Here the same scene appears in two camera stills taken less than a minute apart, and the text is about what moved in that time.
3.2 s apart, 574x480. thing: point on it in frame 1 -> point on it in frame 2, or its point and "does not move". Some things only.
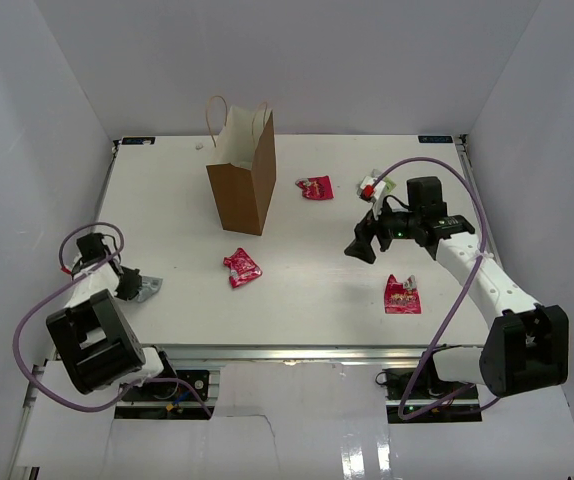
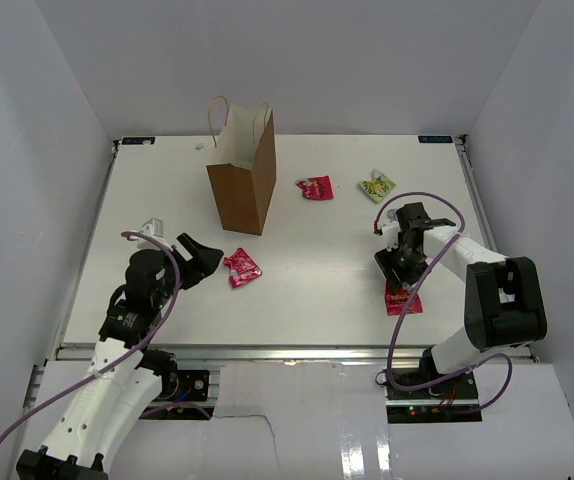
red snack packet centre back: (316, 188) does not move
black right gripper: (365, 232) -> (387, 262)
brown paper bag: (242, 171) does not move
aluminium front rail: (310, 354) does not move
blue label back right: (435, 139) does not move
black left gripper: (133, 279) -> (205, 259)
